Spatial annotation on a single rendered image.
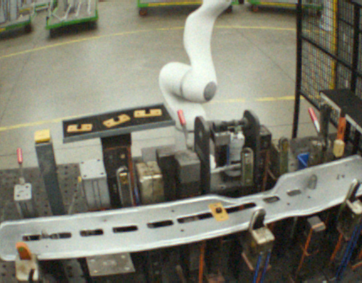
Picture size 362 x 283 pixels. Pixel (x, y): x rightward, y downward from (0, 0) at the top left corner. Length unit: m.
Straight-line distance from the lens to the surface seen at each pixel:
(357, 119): 1.90
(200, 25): 1.57
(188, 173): 1.38
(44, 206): 1.87
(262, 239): 1.14
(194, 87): 1.57
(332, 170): 1.54
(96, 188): 1.29
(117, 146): 1.44
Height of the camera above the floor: 1.82
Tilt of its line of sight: 30 degrees down
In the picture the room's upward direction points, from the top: 1 degrees counter-clockwise
